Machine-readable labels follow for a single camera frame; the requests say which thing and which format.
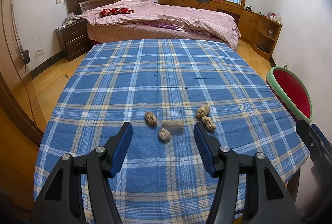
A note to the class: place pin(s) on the wooden door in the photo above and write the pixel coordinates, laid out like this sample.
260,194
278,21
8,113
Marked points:
10,71

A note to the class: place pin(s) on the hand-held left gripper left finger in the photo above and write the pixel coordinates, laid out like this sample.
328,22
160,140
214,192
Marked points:
120,151

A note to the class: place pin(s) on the dark wooden nightstand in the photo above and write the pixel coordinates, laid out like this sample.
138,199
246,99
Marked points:
74,40

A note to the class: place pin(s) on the pale peanut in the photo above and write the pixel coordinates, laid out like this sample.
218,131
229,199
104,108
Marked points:
173,124

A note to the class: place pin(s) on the small round peanut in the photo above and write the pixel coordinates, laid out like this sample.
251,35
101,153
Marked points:
164,134

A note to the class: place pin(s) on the blue plaid tablecloth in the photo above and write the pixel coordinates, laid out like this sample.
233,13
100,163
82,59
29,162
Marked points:
129,84

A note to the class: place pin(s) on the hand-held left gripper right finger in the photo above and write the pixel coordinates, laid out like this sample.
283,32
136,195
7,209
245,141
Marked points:
205,154

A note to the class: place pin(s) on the black hanging device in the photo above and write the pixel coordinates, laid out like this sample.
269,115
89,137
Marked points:
25,57

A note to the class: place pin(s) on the small black object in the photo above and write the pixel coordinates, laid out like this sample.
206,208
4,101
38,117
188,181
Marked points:
248,7

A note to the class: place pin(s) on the white containers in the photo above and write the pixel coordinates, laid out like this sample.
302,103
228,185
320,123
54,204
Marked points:
274,16

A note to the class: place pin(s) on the long wooden cabinet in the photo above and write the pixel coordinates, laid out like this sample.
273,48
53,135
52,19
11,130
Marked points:
249,22

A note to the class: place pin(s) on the red floral pillow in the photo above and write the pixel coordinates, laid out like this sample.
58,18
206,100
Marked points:
116,12

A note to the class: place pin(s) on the white wall socket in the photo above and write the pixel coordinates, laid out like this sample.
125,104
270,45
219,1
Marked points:
37,53

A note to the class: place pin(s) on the pile of grey cloth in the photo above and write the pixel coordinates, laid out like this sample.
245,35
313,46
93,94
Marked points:
70,20

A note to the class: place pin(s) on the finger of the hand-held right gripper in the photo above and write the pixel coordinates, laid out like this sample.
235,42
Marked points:
313,145

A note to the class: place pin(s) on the pink quilt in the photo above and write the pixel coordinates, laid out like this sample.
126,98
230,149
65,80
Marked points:
168,15

